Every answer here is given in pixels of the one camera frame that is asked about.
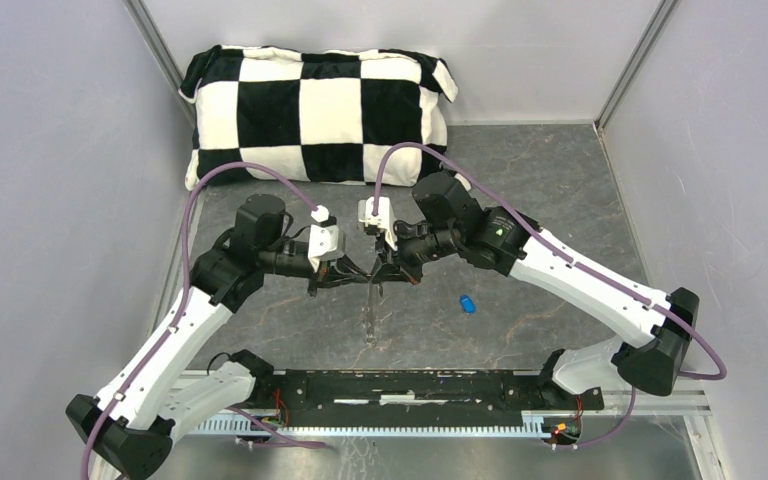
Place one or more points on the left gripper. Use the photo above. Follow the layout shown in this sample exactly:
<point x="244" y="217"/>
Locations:
<point x="345" y="271"/>

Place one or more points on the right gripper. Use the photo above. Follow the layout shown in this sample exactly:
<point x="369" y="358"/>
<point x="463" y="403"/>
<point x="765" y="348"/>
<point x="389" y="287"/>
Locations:
<point x="389" y="272"/>

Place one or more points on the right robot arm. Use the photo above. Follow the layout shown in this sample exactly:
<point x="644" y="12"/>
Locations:
<point x="650" y="339"/>

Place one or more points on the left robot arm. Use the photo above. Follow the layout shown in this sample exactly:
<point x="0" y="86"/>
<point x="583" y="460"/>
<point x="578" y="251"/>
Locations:
<point x="134" y="421"/>

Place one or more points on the blue key fob tag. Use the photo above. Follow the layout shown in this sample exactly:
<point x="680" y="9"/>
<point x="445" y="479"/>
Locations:
<point x="467" y="304"/>

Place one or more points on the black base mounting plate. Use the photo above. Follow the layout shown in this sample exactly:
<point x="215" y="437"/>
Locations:
<point x="413" y="398"/>

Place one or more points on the black and white checkered pillow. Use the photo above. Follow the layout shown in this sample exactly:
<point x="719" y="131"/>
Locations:
<point x="332" y="117"/>

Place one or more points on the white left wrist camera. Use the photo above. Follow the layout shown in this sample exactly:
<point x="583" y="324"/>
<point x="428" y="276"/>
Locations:
<point x="326" y="240"/>

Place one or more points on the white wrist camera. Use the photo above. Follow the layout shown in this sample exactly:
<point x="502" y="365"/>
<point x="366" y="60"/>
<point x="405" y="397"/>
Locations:
<point x="381" y="223"/>
<point x="326" y="240"/>

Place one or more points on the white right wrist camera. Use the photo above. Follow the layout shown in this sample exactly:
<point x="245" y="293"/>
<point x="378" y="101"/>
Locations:
<point x="381" y="223"/>

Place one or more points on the white slotted cable duct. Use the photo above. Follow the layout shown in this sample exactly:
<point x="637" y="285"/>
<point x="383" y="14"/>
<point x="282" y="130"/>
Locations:
<point x="237" y="425"/>

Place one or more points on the aluminium frame rail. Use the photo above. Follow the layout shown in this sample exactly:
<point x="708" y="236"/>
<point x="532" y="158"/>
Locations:
<point x="687" y="399"/>

